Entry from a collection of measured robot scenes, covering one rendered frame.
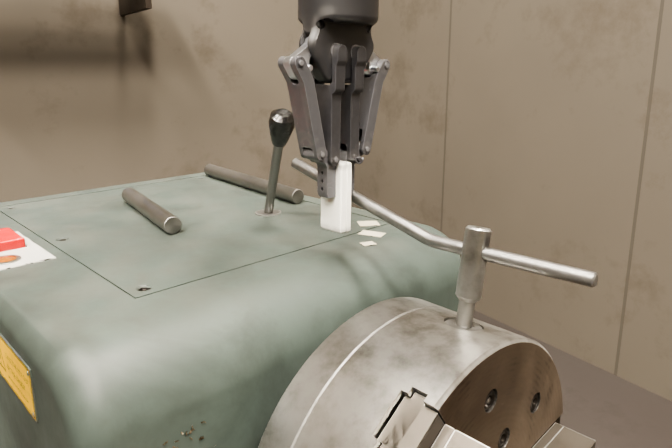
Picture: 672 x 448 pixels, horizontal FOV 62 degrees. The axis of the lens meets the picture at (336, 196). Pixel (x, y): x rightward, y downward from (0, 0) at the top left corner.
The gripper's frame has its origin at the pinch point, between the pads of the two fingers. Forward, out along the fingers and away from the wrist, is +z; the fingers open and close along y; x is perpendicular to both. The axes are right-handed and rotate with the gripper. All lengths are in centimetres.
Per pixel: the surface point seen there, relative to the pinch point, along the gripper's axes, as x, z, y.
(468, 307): -15.0, 7.5, 1.3
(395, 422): -16.6, 12.5, -10.0
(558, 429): -19.8, 21.7, 11.3
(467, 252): -14.4, 2.8, 1.6
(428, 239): -10.2, 2.6, 1.8
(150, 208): 27.6, 5.3, -6.3
